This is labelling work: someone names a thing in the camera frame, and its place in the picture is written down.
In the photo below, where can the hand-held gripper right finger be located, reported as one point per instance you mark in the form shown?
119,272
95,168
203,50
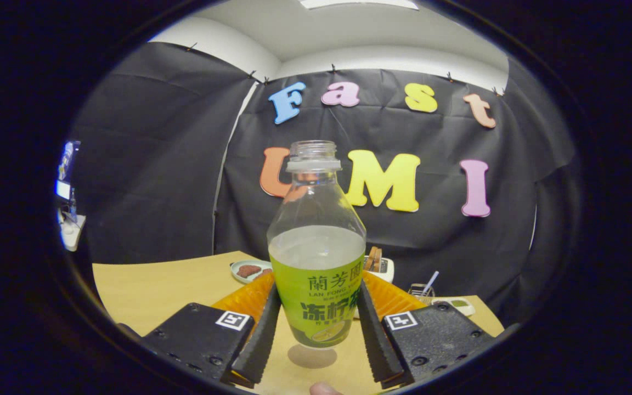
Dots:
373,340

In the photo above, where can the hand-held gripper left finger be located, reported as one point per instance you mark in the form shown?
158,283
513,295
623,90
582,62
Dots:
264,337

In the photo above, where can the round brown coaster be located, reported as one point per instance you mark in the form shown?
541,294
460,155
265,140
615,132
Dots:
311,357

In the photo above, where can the green label juice bottle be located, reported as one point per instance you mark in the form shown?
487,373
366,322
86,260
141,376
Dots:
319,274

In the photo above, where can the pale green plate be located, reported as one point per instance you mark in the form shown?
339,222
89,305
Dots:
239,277

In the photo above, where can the metal mesh holder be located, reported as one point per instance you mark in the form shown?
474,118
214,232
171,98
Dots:
419,291

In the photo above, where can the white toaster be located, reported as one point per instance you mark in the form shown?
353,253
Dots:
386,269

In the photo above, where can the bread slice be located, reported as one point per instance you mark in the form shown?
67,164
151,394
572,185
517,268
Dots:
373,259

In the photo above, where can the pale blue straw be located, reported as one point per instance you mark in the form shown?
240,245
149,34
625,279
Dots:
431,282

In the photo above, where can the white divided sauce tray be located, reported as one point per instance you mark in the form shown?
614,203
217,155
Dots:
461,305

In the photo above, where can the wooden table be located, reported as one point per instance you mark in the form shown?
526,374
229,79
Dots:
146,291

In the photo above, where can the black backdrop cloth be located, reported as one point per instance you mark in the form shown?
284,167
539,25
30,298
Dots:
157,164

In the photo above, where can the white device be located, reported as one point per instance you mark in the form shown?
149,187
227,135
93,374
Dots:
72,233

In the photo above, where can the computer monitor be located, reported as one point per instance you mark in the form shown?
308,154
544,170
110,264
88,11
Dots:
67,170

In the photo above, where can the ceiling light panel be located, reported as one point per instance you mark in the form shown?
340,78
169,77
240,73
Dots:
360,3

